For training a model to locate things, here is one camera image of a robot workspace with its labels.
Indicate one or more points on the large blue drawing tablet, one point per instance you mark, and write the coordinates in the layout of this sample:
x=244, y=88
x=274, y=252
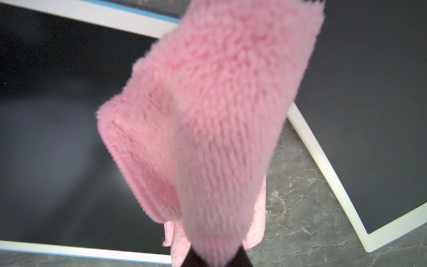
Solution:
x=61, y=192

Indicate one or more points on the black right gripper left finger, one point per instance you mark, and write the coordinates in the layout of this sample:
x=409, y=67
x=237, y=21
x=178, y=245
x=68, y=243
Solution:
x=193, y=260

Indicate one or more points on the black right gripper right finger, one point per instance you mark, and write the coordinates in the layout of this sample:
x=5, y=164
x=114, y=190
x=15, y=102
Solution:
x=241, y=259

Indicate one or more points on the pink microfiber cloth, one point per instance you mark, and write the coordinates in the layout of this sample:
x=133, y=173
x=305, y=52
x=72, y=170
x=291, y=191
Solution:
x=194, y=129

